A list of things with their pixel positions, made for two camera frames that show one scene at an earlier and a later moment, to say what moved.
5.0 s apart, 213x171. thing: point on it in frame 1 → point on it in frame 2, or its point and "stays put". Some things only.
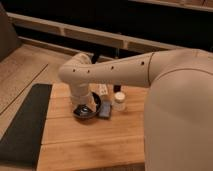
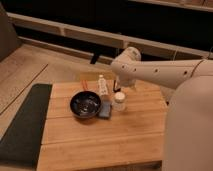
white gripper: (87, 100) → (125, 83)
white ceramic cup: (119, 102) stays put
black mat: (22, 140) stays put
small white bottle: (103, 89) stays put
